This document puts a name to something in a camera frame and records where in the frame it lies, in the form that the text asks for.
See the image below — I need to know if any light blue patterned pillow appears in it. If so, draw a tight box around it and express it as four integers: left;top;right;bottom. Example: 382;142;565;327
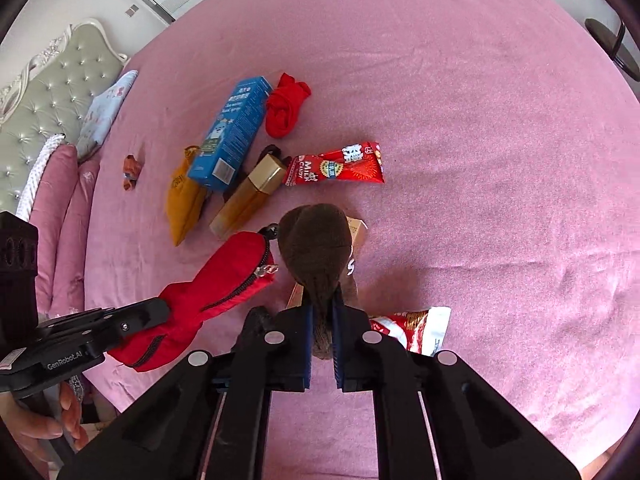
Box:
76;70;139;162

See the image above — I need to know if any crumpled red white wrapper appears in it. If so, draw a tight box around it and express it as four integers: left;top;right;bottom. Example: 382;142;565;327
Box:
369;306;451;356

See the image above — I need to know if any pink bed sheet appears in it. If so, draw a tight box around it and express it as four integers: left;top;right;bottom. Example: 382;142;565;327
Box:
85;0;639;467

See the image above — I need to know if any blue carton box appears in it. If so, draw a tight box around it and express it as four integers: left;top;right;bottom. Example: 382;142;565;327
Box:
188;76;272;192

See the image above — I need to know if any pink folded quilt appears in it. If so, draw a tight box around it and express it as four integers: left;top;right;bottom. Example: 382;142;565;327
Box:
29;144;100;318

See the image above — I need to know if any grey tufted headboard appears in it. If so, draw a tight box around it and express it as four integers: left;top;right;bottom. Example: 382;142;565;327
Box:
1;18;128;212

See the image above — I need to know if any red rolled sock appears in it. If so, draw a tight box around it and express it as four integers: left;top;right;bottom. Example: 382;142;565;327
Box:
265;73;311;139

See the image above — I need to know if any brown sock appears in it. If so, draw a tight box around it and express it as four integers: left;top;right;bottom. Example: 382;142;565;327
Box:
278;204;358;360

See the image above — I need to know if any person's left hand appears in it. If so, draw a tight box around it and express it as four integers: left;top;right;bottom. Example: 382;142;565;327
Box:
1;382;89;479

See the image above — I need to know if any gold L'Oreal box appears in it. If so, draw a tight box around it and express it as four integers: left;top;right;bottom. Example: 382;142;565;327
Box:
284;216;370;310

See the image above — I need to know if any amber bottle gold cap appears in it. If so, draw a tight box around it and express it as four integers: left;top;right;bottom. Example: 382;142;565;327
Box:
209;154;286;240

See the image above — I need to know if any white knitted blanket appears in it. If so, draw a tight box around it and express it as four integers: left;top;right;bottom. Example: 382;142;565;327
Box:
15;133;66;221

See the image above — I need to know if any red zipper pouch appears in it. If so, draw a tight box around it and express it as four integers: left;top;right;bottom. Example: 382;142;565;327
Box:
108;224;279;372

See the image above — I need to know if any red milk candy wrapper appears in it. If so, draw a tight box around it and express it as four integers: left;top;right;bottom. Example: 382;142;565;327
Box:
283;141;385;186

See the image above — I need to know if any mustard drawstring pouch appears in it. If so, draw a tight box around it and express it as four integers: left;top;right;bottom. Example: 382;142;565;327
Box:
165;145;207;246

